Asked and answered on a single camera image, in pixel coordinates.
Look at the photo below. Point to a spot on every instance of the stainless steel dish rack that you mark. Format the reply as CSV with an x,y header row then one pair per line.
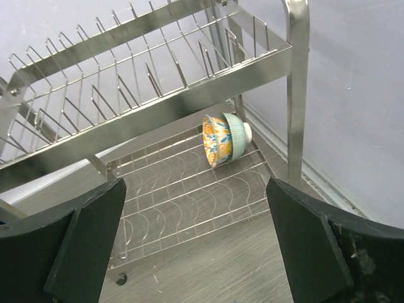
x,y
284,57

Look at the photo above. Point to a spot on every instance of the green grid back bowl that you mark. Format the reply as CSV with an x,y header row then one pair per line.
x,y
241,134

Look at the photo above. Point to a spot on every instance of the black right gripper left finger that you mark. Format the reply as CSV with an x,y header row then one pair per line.
x,y
61,254

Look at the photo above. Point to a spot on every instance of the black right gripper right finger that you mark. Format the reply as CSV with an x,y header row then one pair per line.
x,y
332,255

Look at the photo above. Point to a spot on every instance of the yellow orange back bowl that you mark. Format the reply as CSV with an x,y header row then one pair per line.
x,y
217,140

